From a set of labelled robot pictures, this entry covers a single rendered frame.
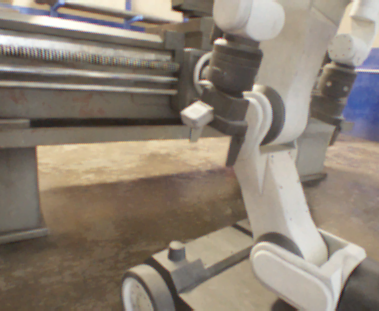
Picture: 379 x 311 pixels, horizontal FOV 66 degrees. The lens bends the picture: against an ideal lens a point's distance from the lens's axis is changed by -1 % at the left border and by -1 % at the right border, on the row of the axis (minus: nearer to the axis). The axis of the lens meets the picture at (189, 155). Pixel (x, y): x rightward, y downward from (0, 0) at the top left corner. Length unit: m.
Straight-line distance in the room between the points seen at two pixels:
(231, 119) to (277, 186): 0.25
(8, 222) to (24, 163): 0.24
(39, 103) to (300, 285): 1.10
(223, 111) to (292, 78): 0.21
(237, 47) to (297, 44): 0.21
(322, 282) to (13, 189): 1.08
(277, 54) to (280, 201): 0.33
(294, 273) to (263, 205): 0.17
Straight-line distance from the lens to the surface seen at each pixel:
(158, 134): 1.31
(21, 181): 1.30
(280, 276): 0.72
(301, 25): 0.68
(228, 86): 0.52
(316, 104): 0.93
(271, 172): 0.72
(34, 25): 1.29
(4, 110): 1.31
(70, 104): 1.34
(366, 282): 0.70
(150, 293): 0.78
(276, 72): 0.71
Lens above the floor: 0.69
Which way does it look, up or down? 15 degrees down
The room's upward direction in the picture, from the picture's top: 5 degrees clockwise
